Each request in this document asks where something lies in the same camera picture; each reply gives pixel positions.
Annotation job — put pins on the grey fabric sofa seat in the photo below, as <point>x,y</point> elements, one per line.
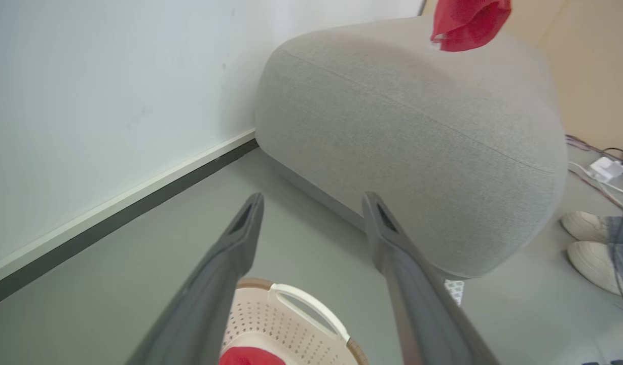
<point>412,147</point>

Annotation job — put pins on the red clothing item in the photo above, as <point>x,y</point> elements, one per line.
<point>468,23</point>

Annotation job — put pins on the red garment in basket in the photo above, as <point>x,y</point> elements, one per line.
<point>250,357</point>

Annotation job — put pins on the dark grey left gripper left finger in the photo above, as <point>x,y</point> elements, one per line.
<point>210,289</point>

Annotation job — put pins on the beige perforated laundry basket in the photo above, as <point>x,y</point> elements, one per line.
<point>286,329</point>

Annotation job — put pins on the white patterned floor marker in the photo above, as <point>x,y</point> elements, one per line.
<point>455,291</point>

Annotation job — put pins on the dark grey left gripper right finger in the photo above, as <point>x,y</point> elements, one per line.
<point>417,299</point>

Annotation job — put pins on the white sneaker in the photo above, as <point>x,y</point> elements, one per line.
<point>587,226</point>
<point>595,263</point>

